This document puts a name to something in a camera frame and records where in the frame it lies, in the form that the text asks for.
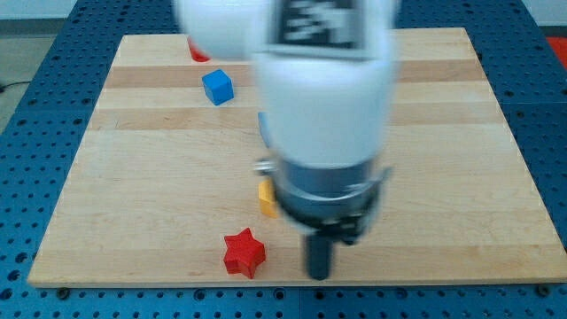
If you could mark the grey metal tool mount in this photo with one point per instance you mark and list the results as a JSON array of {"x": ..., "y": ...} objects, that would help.
[{"x": 339, "y": 203}]

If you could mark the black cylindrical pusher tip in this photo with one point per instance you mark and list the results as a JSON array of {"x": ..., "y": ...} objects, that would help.
[{"x": 318, "y": 256}]

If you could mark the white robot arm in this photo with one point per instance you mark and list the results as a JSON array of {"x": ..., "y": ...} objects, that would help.
[{"x": 325, "y": 71}]

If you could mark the yellow wooden heart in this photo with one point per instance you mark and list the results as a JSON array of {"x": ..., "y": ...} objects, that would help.
[{"x": 267, "y": 200}]

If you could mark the red wooden star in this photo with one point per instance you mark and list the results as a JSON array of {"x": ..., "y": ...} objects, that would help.
[{"x": 244, "y": 253}]

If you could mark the light blue block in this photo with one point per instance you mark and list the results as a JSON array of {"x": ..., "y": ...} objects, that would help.
[{"x": 263, "y": 128}]

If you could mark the blue wooden cube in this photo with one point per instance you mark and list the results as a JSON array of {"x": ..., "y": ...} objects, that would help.
[{"x": 218, "y": 87}]

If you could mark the light wooden board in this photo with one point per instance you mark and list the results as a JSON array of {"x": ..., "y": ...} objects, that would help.
[{"x": 162, "y": 175}]

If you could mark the black and white marker tag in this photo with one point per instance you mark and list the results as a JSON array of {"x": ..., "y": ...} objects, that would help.
[{"x": 328, "y": 24}]

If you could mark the red wooden block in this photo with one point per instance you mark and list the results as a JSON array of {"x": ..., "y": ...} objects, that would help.
[{"x": 196, "y": 53}]

